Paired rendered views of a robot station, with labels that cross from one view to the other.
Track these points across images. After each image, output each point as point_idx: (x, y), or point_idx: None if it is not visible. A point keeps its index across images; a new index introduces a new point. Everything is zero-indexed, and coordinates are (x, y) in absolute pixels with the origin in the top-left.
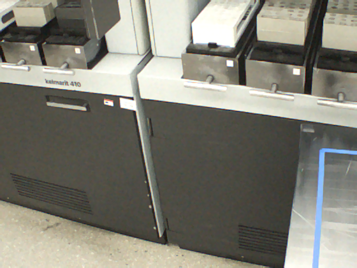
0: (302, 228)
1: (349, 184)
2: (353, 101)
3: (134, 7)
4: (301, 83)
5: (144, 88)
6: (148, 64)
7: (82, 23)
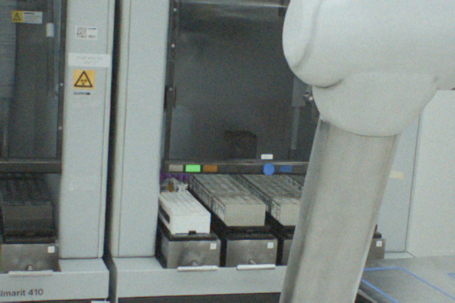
0: (379, 297)
1: (382, 280)
2: None
3: (102, 205)
4: (274, 255)
5: (123, 285)
6: (116, 263)
7: (39, 223)
